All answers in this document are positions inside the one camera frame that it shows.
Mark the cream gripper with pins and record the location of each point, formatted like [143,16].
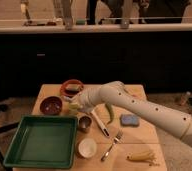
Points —
[75,101]

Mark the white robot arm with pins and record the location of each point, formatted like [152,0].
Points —
[175,122]

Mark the small metal cup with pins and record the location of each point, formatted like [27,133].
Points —
[85,124]

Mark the orange plate with food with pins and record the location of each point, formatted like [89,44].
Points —
[71,87]

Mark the dark red bowl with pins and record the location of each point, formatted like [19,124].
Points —
[51,105]

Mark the green chili pepper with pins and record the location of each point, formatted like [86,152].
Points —
[110,111]

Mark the blue sponge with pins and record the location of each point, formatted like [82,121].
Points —
[129,120]

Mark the brown dried food piece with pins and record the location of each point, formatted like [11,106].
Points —
[134,95]

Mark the green square tray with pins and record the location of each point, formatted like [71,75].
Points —
[43,142]

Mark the silver fork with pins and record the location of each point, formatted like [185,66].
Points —
[116,140]

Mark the dark counter cabinet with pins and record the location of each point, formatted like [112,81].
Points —
[160,61]

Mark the yellow banana toy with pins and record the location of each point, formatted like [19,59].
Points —
[148,156]

